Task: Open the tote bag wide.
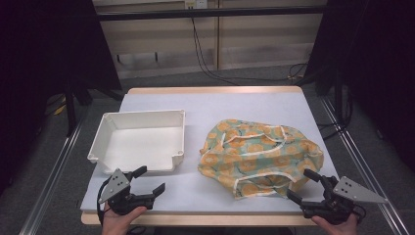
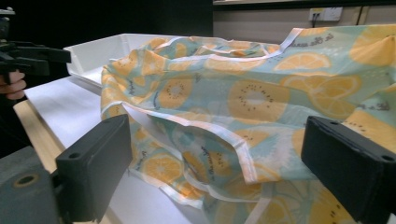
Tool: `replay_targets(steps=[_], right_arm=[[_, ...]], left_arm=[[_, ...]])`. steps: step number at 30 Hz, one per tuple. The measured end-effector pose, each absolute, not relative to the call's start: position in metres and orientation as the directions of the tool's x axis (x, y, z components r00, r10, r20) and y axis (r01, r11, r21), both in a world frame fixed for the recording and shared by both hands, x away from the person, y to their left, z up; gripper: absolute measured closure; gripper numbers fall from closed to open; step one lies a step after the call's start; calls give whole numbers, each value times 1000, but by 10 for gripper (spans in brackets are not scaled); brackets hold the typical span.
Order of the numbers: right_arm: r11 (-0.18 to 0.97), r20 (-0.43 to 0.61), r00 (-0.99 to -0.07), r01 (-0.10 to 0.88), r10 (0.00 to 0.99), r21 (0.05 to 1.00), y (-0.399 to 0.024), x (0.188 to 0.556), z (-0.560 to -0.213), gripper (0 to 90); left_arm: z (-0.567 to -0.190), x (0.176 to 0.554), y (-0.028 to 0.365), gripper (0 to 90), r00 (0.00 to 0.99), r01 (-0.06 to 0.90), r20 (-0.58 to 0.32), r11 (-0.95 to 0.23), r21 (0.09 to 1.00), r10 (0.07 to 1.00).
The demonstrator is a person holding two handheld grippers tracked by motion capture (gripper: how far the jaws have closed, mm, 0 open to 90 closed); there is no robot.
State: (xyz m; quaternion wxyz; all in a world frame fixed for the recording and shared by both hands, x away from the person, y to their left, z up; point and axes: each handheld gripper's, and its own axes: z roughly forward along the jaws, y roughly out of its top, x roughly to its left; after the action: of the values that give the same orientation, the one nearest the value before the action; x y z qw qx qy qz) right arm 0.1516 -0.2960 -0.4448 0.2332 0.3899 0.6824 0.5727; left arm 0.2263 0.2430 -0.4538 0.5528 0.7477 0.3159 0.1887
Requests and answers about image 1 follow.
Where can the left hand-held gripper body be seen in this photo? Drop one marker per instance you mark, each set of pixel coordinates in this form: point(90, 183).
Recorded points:
point(118, 189)

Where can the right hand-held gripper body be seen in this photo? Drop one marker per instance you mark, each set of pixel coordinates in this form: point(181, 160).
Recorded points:
point(339, 200)

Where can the white plastic tray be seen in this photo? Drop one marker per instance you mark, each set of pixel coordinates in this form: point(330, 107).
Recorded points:
point(140, 143)

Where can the orange patterned cloth bag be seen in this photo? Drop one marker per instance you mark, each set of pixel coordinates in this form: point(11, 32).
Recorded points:
point(261, 156)

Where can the person's right hand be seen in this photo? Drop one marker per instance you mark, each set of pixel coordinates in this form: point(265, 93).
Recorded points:
point(337, 228)

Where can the person's left hand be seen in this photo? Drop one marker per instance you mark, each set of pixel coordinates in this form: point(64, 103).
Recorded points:
point(119, 223)

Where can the black metal stand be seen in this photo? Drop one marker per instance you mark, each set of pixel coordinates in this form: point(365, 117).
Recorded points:
point(70, 111)

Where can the black curtain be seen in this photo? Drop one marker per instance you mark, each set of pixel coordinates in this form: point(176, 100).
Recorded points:
point(39, 49)
point(375, 49)

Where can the black horizontal bar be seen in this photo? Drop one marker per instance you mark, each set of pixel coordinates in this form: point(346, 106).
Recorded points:
point(208, 13)

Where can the white power strip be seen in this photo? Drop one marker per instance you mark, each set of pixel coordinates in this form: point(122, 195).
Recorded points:
point(195, 4)

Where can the metal floor rail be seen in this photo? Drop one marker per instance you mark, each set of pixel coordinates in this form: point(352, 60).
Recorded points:
point(52, 176)
point(365, 163)

